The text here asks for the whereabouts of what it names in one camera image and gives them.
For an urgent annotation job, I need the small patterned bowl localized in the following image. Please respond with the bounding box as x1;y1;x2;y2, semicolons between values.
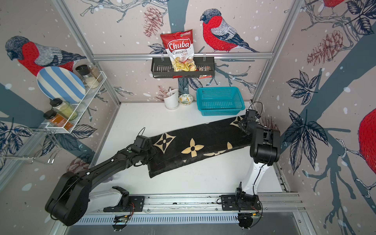
179;94;194;106

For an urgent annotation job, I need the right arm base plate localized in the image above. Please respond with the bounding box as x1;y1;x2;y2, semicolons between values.
219;182;262;212

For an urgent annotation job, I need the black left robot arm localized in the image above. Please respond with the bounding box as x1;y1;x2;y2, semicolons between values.
45;145;157;226

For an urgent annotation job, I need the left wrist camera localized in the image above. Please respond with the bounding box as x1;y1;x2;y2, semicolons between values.
132;135;152;153

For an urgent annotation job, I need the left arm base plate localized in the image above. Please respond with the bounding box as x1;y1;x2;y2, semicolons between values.
103;186;146;212

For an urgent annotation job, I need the teal plastic basket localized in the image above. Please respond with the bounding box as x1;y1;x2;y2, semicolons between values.
196;87;245;116

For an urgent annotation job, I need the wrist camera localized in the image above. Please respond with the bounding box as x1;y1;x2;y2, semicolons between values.
132;135;152;153
245;109;260;120

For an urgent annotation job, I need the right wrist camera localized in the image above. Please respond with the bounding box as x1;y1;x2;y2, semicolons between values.
245;109;260;120

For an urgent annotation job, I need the white wire spice rack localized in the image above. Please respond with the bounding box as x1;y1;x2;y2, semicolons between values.
37;67;107;134

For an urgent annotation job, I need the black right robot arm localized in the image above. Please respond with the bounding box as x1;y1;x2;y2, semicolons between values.
238;115;281;196

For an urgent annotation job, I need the black pillowcase with cream flowers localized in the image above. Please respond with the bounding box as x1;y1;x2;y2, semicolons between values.
147;116;252;178

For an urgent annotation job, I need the red Chuba chips bag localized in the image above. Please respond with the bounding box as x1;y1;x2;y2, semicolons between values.
161;29;197;71

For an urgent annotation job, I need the green spice jar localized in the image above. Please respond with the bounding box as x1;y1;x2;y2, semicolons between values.
50;98;78;120

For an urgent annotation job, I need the black-lid spice jar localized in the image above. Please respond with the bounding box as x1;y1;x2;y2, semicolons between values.
75;65;99;89

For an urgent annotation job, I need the black wall-mounted wire shelf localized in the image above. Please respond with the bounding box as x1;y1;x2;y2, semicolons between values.
151;57;215;79

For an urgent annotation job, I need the orange spice jar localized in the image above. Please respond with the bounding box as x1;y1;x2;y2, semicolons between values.
43;110;73;131

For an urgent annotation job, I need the white utensil cup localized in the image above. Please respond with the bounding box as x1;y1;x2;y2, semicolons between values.
164;89;179;110

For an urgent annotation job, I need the blue striped plate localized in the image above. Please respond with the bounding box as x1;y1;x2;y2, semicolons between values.
36;66;86;104

